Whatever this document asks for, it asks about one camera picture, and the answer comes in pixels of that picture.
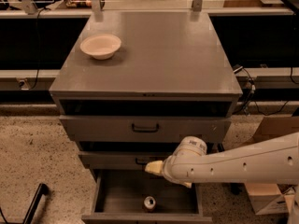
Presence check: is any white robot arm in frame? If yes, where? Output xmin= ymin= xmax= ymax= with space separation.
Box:
xmin=145 ymin=133 xmax=299 ymax=188

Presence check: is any bottom grey open drawer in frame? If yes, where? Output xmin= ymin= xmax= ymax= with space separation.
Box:
xmin=82 ymin=170 xmax=213 ymax=224

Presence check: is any middle grey drawer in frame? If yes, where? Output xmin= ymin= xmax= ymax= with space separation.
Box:
xmin=78 ymin=151 xmax=170 ymax=170

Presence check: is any grey metal drawer cabinet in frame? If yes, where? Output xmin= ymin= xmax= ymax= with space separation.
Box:
xmin=49 ymin=10 xmax=244 ymax=224

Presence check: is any top grey drawer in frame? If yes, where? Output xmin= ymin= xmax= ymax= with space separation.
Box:
xmin=60 ymin=116 xmax=231 ymax=143

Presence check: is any black table leg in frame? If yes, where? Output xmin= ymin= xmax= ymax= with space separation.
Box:
xmin=218 ymin=143 xmax=240 ymax=195

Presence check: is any cardboard box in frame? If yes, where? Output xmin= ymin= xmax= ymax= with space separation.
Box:
xmin=245 ymin=116 xmax=299 ymax=215

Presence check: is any black chair leg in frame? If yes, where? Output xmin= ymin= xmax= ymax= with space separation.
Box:
xmin=22 ymin=183 xmax=49 ymax=224

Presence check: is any cable bundle right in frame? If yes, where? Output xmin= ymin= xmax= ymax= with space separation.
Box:
xmin=233 ymin=64 xmax=291 ymax=117

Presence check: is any left metal bracket post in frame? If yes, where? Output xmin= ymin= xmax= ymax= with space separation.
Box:
xmin=91 ymin=0 xmax=103 ymax=22

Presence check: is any black power cable left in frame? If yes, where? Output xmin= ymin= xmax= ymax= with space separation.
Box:
xmin=30 ymin=7 xmax=48 ymax=91

